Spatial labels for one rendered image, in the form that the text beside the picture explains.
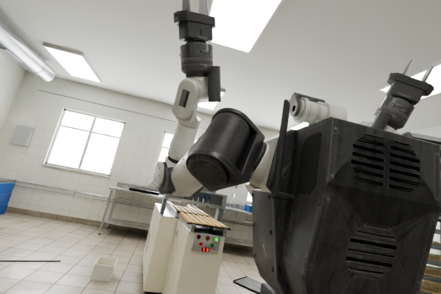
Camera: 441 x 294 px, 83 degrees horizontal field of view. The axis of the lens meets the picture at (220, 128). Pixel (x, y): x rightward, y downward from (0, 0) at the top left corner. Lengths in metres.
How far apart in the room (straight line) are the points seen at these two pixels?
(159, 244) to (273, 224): 2.60
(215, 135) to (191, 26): 0.33
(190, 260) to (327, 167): 2.08
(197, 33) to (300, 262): 0.56
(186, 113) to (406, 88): 0.67
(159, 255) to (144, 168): 3.34
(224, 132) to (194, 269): 2.02
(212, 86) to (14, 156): 6.41
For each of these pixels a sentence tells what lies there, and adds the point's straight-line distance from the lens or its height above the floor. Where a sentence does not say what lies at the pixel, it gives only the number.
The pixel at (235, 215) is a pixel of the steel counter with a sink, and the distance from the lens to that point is 5.70.
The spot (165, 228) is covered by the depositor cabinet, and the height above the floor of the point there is 0.72.
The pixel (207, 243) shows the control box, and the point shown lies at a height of 0.77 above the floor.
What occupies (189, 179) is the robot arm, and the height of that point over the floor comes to 1.24.
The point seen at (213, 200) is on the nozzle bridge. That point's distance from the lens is 3.16.
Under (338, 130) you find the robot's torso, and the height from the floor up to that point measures 1.35.
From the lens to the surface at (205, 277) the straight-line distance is 2.47.
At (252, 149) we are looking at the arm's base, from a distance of 0.51.
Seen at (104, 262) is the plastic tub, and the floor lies 0.10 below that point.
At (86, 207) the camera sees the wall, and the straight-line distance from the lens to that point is 6.36.
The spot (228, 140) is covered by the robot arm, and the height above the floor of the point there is 1.32.
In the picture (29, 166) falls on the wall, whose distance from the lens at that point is 6.76.
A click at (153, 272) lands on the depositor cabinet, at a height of 0.27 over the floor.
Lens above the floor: 1.23
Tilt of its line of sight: 13 degrees up
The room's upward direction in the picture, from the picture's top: 11 degrees clockwise
